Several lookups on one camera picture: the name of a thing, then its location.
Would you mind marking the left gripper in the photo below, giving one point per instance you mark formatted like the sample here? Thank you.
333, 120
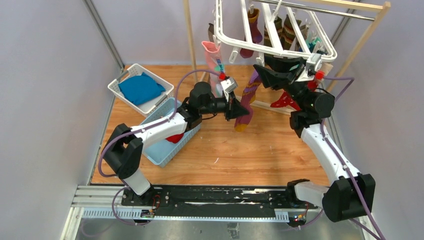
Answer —
233, 108

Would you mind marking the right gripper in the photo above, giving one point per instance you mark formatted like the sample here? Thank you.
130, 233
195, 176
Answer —
276, 80

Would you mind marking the purple striped sock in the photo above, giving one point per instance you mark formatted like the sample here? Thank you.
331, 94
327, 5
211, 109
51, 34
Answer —
248, 97

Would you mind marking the white clip sock hanger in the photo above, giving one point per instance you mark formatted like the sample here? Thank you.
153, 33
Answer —
269, 11

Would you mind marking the pink patterned sock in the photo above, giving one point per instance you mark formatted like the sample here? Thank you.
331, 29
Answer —
214, 61

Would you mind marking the red and cream sock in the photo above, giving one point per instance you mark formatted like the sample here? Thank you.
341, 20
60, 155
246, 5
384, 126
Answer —
175, 138

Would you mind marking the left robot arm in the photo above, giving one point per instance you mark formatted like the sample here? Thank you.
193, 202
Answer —
125, 147

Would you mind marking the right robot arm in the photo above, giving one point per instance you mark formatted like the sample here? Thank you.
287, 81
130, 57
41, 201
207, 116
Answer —
351, 193

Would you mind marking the red patterned sock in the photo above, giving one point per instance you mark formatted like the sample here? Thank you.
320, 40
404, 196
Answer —
286, 101

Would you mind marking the teal and white sock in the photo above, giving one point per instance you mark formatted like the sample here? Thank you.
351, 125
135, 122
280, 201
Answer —
313, 43

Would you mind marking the olive striped sock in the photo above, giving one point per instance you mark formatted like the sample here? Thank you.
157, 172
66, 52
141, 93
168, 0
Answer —
285, 31

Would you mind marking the maroon striped sock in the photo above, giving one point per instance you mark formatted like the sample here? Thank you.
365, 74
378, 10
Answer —
256, 35

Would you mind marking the light blue plastic basket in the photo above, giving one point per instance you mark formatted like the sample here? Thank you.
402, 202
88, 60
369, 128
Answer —
162, 152

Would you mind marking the blue cloth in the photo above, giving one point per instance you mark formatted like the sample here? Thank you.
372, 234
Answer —
140, 89

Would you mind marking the white plastic basket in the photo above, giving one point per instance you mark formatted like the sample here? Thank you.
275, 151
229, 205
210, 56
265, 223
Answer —
148, 107

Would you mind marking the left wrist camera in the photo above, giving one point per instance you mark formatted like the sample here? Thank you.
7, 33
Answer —
228, 87

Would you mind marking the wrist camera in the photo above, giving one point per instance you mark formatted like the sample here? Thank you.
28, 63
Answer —
309, 69
228, 87

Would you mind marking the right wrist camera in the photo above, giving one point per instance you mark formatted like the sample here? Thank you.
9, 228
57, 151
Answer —
309, 69

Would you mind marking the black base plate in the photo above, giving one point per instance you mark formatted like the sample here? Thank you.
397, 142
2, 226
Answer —
218, 203

